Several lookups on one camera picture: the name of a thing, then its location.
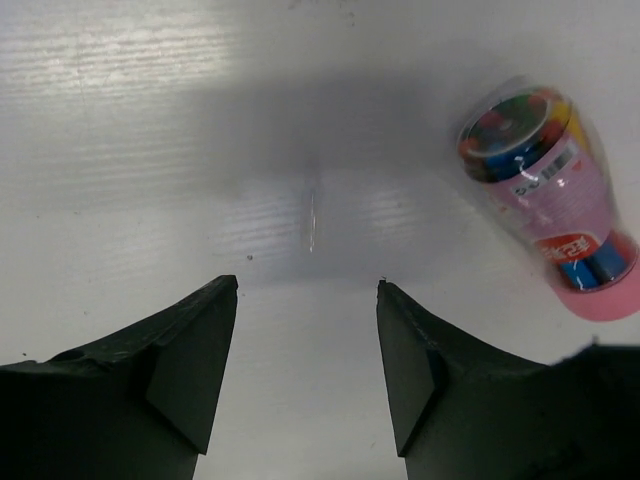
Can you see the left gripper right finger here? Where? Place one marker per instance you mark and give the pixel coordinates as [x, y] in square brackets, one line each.
[464, 409]

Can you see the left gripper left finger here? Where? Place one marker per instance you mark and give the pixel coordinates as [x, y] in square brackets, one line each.
[139, 403]

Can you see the pink cap bottle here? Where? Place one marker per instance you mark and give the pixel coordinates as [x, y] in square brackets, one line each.
[543, 180]

